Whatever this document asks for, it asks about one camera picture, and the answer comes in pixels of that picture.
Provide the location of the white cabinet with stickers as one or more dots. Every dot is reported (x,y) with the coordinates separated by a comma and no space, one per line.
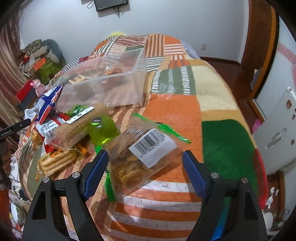
(275,138)

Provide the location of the yellow curved chair back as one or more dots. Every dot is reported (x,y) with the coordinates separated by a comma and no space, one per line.
(117,34)

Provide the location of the red white snack bag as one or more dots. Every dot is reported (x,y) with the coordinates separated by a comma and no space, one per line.
(48,126)

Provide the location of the green candy packet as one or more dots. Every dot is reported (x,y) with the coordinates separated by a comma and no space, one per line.
(74,110)

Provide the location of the green jelly cup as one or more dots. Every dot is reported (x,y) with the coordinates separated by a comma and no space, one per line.
(102,129)

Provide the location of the checkered patchwork quilt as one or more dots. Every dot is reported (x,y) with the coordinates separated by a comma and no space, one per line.
(72,64)

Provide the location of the pile of stuffed clutter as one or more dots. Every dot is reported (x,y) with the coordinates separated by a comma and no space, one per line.
(38,52)

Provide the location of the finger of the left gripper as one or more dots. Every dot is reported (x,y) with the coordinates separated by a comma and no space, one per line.
(10,130)

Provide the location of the orange fried snack bag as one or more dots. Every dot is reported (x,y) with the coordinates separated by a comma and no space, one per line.
(110,70)

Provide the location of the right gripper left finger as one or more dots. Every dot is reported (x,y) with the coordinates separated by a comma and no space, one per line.
(45,220)

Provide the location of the green printed storage box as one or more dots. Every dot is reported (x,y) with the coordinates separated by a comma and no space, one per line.
(48,71)

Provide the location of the striped red gold curtain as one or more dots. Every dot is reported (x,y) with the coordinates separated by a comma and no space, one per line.
(12,79)

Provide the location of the blue white snack bag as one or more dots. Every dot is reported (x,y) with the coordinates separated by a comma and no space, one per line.
(46,104)

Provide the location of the clear plastic storage bin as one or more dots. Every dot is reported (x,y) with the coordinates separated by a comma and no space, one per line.
(121,89)

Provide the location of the clear bag barcode cookies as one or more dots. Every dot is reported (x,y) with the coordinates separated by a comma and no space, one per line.
(143,149)

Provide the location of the beige square cracker pack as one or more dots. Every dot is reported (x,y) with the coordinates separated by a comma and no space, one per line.
(77,79)

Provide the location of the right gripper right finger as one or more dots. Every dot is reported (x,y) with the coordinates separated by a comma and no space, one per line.
(230,209)

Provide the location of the small black wall monitor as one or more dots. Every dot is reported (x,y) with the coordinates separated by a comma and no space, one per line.
(106,4)

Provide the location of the patchwork striped bed blanket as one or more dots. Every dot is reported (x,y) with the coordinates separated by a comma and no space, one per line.
(190,96)

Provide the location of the brown wooden door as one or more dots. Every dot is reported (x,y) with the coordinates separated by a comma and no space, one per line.
(261,43)

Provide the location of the pink plush toy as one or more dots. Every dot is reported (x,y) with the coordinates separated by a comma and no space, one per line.
(39,88)

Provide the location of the red box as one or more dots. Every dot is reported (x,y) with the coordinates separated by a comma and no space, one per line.
(25,97)

